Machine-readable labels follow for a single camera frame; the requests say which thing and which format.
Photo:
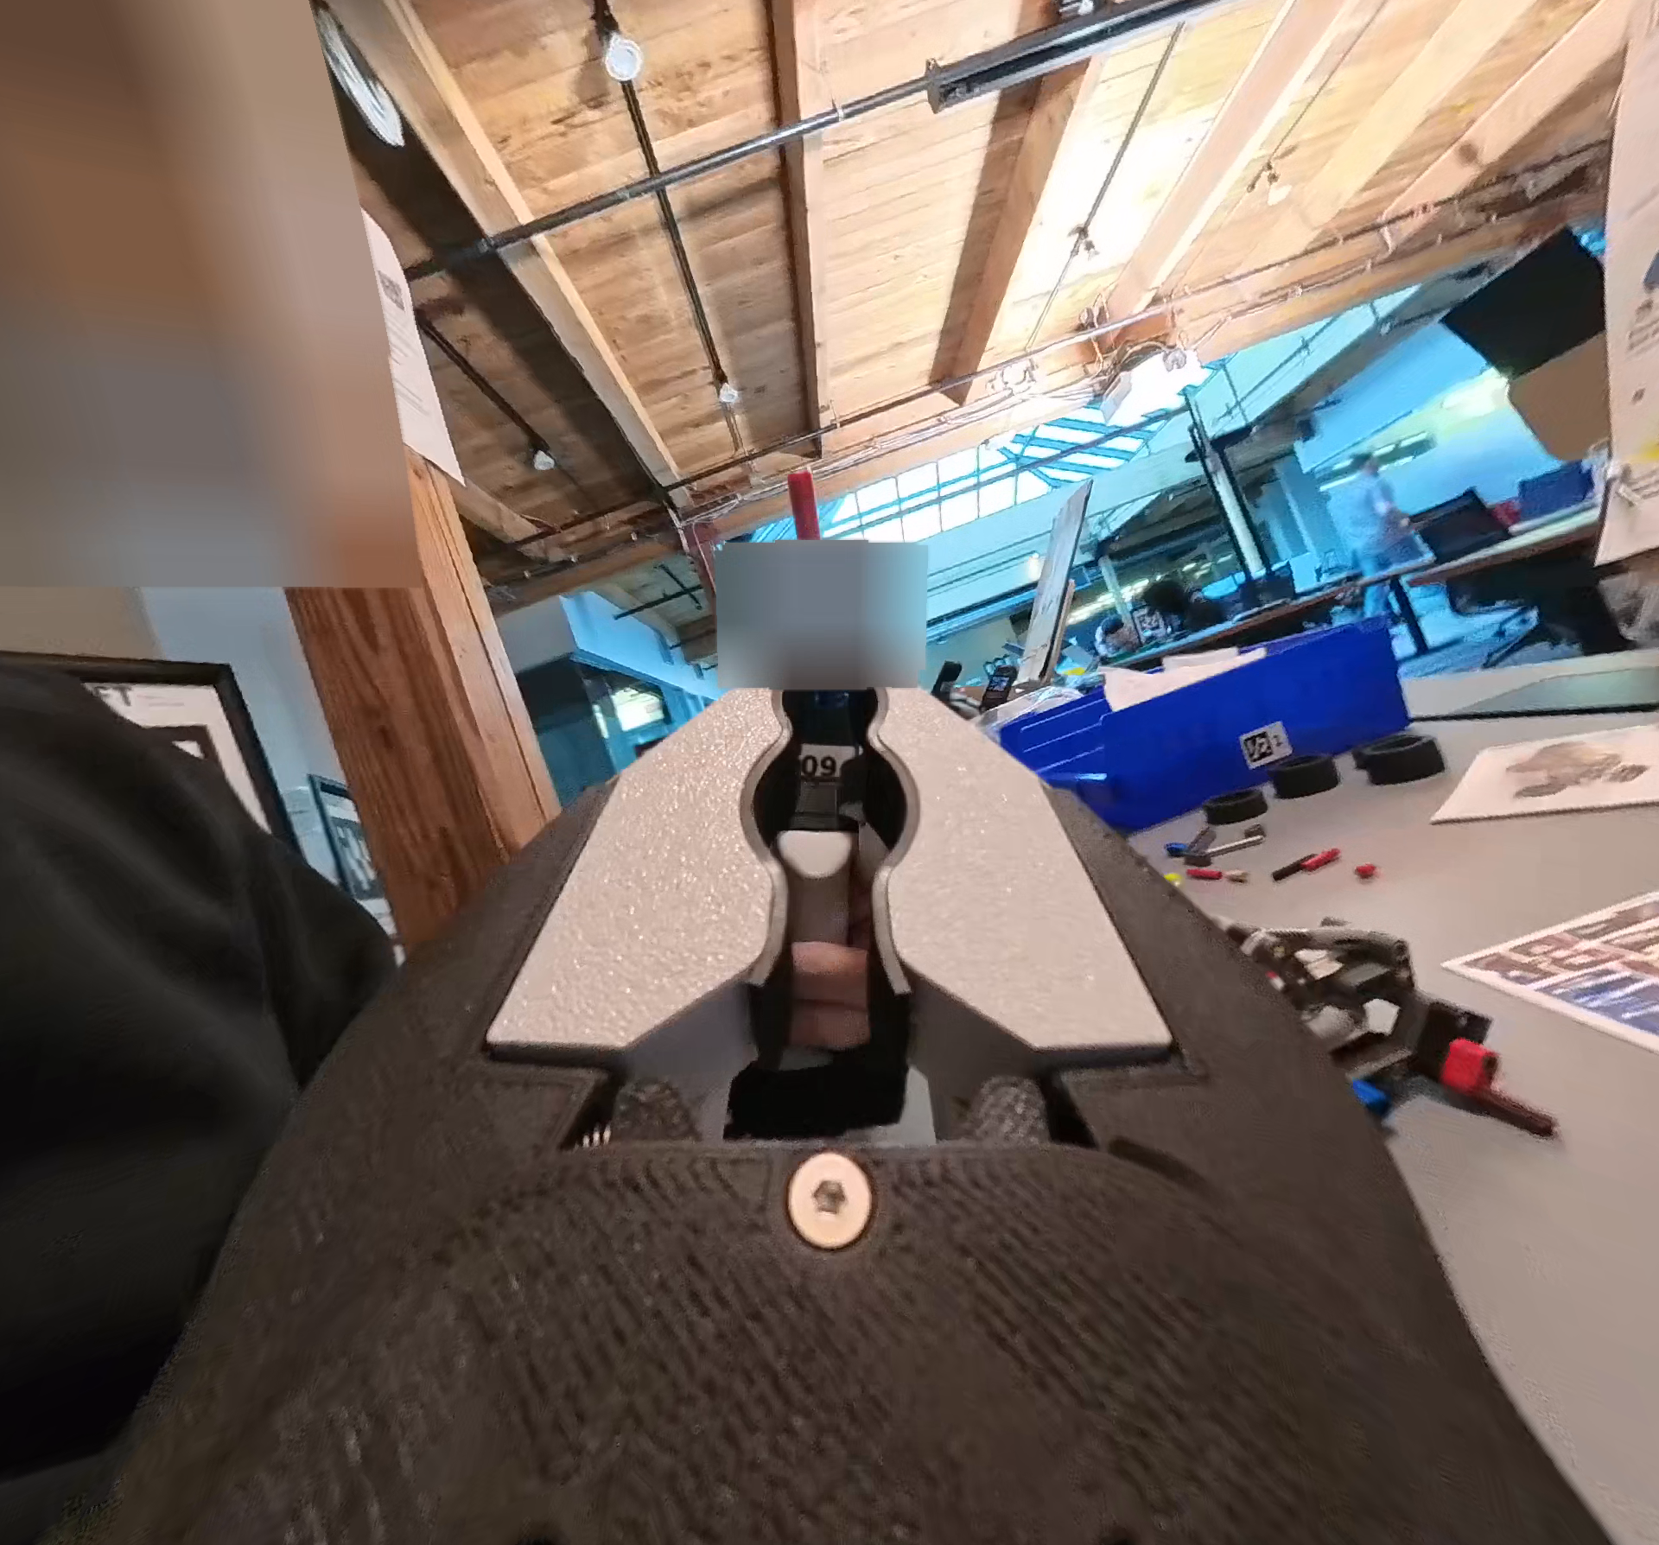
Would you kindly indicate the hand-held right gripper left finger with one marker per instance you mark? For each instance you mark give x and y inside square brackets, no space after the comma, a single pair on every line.
[634,911]

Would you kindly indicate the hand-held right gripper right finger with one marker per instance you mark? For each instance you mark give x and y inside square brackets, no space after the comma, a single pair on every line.
[1023,924]

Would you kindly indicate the red axle with blue connector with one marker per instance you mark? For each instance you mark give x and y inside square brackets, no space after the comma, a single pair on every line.
[800,510]

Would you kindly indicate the black lego tire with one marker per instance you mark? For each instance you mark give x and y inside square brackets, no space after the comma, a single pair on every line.
[1234,809]
[1403,760]
[1303,778]

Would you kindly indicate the scattered small lego pieces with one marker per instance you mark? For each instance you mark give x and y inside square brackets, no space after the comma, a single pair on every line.
[1303,864]

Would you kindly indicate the blue grey lego assembly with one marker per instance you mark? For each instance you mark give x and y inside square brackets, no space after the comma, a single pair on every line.
[1360,989]

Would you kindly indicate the closed lego booklet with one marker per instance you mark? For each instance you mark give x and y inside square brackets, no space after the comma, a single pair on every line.
[1555,776]

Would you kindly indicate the lego sticker sheet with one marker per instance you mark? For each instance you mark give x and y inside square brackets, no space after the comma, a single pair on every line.
[1581,956]

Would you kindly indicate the person's left hand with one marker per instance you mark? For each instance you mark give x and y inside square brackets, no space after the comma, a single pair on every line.
[829,995]

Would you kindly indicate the small framed poster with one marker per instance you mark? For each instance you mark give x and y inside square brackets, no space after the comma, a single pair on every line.
[338,846]

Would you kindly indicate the tilted white board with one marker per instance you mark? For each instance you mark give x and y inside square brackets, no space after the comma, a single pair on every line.
[1056,580]

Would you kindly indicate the blue plastic bin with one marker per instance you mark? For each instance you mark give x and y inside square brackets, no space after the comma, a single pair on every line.
[1295,690]

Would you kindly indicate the large black framed picture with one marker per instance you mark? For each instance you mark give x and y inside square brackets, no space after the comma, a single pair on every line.
[194,680]

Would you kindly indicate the person's black garment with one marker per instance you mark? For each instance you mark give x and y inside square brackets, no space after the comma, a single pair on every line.
[129,989]

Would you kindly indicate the white paper notice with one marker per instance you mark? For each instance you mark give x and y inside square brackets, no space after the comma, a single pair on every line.
[417,379]

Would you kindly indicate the long wooden workbench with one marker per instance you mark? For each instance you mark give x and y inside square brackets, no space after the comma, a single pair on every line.
[1502,539]

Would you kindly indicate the black ceiling pipe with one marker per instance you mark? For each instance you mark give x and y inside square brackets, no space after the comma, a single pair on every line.
[726,152]

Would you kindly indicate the cardboard box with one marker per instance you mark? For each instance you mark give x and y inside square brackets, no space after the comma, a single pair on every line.
[1561,398]

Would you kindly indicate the ceiling spot lamp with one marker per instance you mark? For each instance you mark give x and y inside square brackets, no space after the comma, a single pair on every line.
[622,56]

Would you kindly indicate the black hanging panel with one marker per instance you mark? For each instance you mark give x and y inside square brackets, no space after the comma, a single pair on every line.
[1536,289]

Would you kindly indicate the round white fixture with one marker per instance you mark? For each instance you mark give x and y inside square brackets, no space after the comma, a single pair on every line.
[362,81]

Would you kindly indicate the hanging white paper sheet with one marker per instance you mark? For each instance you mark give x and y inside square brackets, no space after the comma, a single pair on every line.
[1636,314]

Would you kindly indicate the wooden post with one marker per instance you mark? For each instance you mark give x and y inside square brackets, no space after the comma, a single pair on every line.
[415,729]

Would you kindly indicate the black lamp rail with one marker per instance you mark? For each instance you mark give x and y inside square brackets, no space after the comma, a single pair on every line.
[673,226]

